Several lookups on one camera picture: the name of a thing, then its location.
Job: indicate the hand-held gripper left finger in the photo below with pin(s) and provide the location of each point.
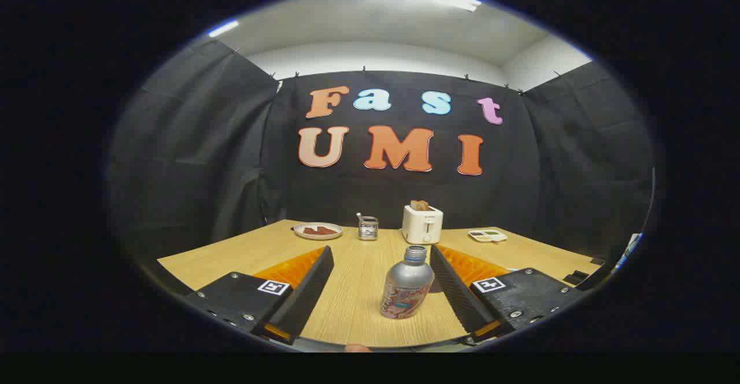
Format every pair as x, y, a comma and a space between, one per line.
306, 291

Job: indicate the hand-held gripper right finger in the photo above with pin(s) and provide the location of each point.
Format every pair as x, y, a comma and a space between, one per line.
457, 294

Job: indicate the silver juice bottle printed label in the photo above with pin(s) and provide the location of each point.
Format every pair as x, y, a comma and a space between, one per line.
406, 285

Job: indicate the wooden table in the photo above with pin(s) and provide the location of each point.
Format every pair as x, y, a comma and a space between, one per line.
358, 291

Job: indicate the white round plate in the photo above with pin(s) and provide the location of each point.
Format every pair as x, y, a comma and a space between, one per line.
300, 235

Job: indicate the brown food piece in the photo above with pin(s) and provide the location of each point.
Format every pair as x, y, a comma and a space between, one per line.
311, 231
329, 231

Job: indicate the white divided food tray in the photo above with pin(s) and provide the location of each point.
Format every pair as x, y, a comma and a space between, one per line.
487, 236

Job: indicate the white toaster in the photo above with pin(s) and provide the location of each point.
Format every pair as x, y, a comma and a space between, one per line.
422, 226

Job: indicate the toast slice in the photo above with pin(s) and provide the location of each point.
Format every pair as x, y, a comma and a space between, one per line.
420, 205

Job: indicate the black block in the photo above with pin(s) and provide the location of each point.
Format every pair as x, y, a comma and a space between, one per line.
576, 277

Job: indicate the black backdrop cloth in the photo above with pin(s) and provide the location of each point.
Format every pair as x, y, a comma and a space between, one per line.
219, 158

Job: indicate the ceiling light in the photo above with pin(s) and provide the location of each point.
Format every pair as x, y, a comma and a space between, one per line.
462, 4
223, 28

